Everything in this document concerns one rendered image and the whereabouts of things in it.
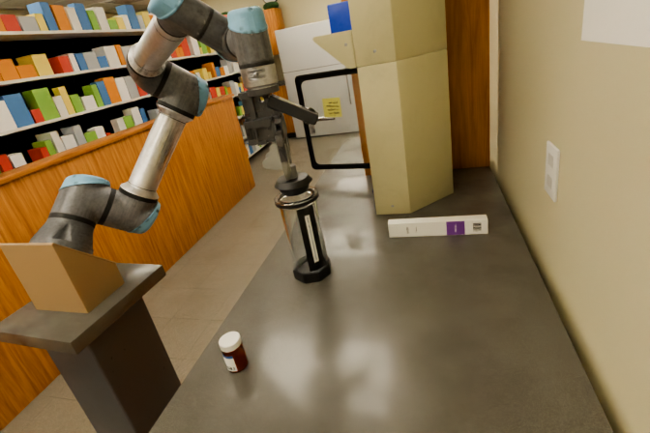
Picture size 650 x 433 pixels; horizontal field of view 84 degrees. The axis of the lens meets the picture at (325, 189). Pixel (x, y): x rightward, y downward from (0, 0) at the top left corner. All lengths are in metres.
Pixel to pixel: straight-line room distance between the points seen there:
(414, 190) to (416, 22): 0.49
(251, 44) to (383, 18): 0.42
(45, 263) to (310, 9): 6.19
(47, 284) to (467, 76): 1.45
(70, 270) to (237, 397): 0.59
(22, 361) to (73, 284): 1.53
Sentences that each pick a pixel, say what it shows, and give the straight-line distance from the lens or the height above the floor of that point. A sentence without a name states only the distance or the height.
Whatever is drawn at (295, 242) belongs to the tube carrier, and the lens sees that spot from 0.89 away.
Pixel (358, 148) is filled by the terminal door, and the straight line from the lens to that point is 1.48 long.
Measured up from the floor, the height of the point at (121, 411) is 0.60.
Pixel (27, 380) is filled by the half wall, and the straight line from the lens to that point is 2.70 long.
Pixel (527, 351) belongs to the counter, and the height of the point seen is 0.94.
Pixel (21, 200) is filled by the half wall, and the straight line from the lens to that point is 2.56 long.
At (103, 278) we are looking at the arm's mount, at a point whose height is 0.99.
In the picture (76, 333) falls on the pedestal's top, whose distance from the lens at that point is 1.14.
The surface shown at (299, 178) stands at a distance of 0.85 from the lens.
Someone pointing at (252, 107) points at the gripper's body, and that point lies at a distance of 0.82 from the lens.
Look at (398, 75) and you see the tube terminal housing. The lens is 1.08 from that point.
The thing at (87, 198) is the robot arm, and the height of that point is 1.20.
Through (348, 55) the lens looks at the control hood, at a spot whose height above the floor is 1.45.
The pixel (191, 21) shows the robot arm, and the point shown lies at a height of 1.58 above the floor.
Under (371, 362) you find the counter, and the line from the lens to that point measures 0.74.
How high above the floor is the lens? 1.49
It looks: 22 degrees down
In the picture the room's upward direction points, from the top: 11 degrees counter-clockwise
